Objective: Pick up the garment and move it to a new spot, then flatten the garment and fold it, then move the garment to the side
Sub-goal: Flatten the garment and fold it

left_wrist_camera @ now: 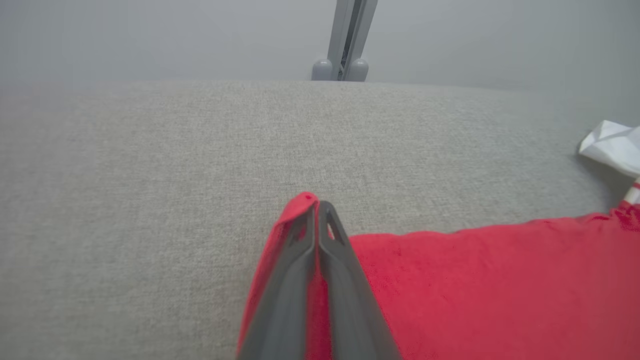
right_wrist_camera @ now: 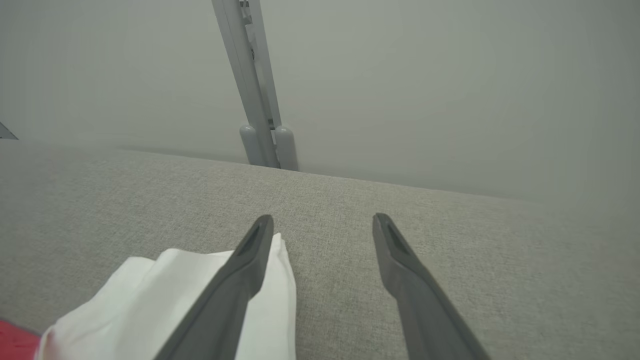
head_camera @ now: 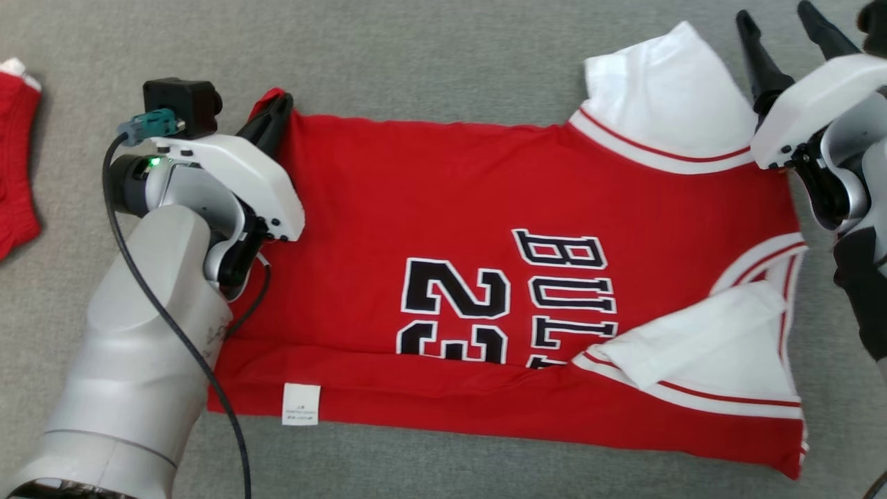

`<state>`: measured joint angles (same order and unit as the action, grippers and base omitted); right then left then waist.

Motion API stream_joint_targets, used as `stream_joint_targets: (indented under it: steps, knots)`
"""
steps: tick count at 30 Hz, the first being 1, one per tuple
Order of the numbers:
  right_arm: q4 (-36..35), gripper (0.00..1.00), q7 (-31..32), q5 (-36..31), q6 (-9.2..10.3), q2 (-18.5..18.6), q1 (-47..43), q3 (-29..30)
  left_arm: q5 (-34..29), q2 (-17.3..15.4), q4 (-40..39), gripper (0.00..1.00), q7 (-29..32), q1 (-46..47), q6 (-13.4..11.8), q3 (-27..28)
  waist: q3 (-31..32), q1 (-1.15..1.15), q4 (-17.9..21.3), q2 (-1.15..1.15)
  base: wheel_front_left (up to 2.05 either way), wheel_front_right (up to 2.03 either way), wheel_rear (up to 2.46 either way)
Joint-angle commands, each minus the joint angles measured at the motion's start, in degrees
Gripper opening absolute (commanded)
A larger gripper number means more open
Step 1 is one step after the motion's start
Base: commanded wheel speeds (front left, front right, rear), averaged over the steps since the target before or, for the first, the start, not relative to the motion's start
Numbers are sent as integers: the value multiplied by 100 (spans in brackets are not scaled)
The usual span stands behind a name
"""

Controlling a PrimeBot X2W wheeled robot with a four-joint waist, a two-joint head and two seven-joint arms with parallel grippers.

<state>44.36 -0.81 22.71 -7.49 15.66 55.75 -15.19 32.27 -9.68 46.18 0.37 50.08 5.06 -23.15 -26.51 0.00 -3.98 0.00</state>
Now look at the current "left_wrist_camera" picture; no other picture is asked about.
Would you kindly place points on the grey metal post with cylinders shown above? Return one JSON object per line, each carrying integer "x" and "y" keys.
{"x": 335, "y": 40}

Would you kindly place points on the red garment with white stripes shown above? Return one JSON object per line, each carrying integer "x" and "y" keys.
{"x": 615, "y": 145}

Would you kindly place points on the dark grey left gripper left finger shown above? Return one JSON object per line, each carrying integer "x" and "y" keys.
{"x": 290, "y": 290}

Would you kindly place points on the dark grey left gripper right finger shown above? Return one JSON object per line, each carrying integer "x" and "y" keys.
{"x": 350, "y": 310}

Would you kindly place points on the red shorts with number print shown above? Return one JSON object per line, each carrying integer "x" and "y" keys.
{"x": 475, "y": 290}

